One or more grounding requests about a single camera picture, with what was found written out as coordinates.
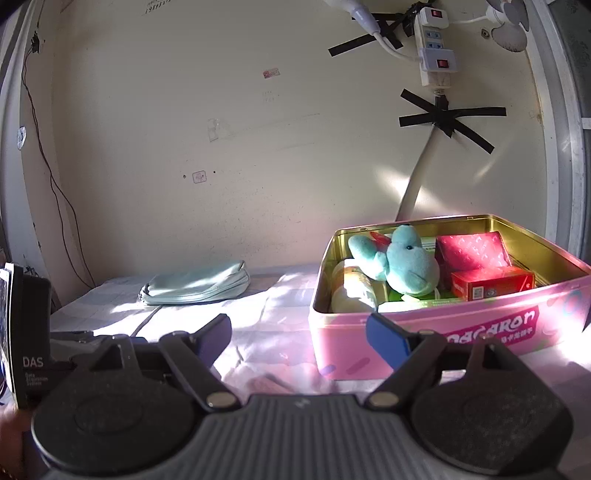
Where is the white cable conduit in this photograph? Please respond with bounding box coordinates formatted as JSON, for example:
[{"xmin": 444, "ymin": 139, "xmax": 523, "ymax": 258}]
[{"xmin": 394, "ymin": 129, "xmax": 440, "ymax": 223}]

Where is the yellowish plastic bottle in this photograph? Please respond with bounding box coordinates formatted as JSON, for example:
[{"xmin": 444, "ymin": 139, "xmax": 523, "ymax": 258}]
[{"xmin": 335, "ymin": 259, "xmax": 383, "ymax": 306}]

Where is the clear adhesive wall patch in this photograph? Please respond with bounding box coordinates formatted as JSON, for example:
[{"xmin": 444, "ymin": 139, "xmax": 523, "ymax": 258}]
[{"xmin": 207, "ymin": 118, "xmax": 232, "ymax": 141}]

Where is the white plug with cable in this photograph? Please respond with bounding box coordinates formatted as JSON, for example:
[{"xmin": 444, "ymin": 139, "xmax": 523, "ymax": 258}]
[{"xmin": 323, "ymin": 0, "xmax": 423, "ymax": 63}]

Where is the pink tin box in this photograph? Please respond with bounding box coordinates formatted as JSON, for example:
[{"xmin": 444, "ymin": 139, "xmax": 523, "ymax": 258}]
[{"xmin": 308, "ymin": 213, "xmax": 591, "ymax": 381}]

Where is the green medicine box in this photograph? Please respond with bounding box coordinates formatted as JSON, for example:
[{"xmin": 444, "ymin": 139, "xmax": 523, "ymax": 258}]
[{"xmin": 378, "ymin": 295, "xmax": 463, "ymax": 313}]

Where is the white power strip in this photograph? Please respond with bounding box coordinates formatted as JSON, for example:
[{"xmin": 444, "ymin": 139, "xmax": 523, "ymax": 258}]
[{"xmin": 412, "ymin": 4, "xmax": 459, "ymax": 89}]

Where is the black tape cross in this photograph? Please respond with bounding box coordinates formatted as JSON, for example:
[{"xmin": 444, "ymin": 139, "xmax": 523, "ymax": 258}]
[
  {"xmin": 399, "ymin": 89, "xmax": 507, "ymax": 154},
  {"xmin": 328, "ymin": 8, "xmax": 419, "ymax": 57}
]

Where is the teal plush toy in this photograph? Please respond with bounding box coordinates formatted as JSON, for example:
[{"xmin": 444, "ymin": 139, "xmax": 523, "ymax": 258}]
[{"xmin": 348, "ymin": 224, "xmax": 440, "ymax": 296}]

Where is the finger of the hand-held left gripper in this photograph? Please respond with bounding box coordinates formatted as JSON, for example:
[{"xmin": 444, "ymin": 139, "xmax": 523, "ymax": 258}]
[{"xmin": 50, "ymin": 329, "xmax": 112, "ymax": 357}]

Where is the pale green zipper pouch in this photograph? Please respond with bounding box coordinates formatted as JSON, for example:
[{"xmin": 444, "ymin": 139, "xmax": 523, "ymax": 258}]
[{"xmin": 140, "ymin": 261, "xmax": 251, "ymax": 306}]

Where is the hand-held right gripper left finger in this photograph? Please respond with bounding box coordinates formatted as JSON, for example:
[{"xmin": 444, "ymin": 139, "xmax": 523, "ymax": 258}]
[{"xmin": 88, "ymin": 313, "xmax": 242, "ymax": 412}]

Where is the grey window frame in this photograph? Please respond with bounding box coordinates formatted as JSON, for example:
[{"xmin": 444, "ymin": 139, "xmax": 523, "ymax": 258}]
[{"xmin": 526, "ymin": 0, "xmax": 591, "ymax": 264}]

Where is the white fan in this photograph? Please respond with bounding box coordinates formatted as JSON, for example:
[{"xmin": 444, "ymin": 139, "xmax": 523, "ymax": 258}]
[{"xmin": 485, "ymin": 0, "xmax": 530, "ymax": 52}]

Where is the thin black wall cable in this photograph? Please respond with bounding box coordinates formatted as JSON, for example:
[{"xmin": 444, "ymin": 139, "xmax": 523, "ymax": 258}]
[{"xmin": 24, "ymin": 31, "xmax": 95, "ymax": 288}]

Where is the white plastic bottle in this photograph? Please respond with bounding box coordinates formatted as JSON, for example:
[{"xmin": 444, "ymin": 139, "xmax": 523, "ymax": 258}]
[{"xmin": 331, "ymin": 286, "xmax": 371, "ymax": 313}]

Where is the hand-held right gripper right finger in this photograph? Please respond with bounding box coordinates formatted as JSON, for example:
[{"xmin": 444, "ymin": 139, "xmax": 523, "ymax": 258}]
[{"xmin": 365, "ymin": 312, "xmax": 514, "ymax": 410}]

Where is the white checked bed sheet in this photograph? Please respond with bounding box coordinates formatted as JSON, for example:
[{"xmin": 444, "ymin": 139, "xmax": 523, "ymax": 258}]
[{"xmin": 48, "ymin": 263, "xmax": 591, "ymax": 398}]

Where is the red cardboard box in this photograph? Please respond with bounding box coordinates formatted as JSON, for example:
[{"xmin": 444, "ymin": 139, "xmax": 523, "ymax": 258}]
[{"xmin": 450, "ymin": 266, "xmax": 536, "ymax": 301}]

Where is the pink embossed wallet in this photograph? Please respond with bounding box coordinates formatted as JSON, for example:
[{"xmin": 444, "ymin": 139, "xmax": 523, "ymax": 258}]
[{"xmin": 435, "ymin": 232, "xmax": 512, "ymax": 287}]

